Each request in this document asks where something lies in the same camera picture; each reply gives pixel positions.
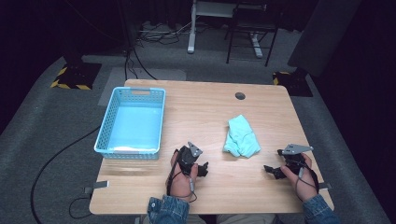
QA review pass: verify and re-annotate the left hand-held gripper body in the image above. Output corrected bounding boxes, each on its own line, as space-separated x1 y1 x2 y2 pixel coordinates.
177 142 204 175

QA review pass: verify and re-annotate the right hand-held gripper cable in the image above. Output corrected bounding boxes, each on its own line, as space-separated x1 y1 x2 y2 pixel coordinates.
294 167 320 200

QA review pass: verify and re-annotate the bundle of floor cables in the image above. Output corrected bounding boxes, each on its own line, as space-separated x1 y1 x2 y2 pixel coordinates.
136 20 194 46

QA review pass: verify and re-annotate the person's left hand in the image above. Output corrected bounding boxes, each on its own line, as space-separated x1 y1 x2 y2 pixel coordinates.
170 151 199 200

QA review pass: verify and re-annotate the dark grey leaning panel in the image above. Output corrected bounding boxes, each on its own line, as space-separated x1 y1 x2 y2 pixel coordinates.
287 0 363 78

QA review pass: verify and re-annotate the black yellow striped stand base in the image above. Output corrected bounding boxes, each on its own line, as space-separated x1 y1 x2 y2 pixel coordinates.
49 55 103 91
272 68 314 98

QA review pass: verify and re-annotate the person's right hand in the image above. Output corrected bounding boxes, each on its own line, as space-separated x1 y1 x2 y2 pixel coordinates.
279 152 319 203

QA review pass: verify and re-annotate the black cable from stand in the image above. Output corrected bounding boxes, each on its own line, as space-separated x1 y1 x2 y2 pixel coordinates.
124 46 159 81

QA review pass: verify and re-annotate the black metal chair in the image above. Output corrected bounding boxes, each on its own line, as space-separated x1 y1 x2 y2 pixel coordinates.
224 2 280 67

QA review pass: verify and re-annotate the light blue plastic basket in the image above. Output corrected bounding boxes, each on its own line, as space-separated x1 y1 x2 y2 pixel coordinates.
93 86 166 161

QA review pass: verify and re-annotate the thin black looped cable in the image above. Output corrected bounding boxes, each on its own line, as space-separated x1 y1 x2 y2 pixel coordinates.
68 195 92 219

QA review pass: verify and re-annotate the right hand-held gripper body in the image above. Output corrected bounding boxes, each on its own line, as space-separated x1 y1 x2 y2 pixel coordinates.
276 143 314 175

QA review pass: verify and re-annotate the white desk frame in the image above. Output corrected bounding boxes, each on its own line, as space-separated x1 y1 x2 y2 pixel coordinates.
187 0 264 59

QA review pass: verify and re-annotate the mint green t-shirt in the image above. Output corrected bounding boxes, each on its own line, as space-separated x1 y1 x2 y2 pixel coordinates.
222 114 262 159

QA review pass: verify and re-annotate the long black floor cable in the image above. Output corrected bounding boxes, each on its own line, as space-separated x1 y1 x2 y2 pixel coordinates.
29 125 101 224

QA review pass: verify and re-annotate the black stand pole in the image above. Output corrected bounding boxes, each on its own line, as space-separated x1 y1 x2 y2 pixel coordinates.
116 0 140 50

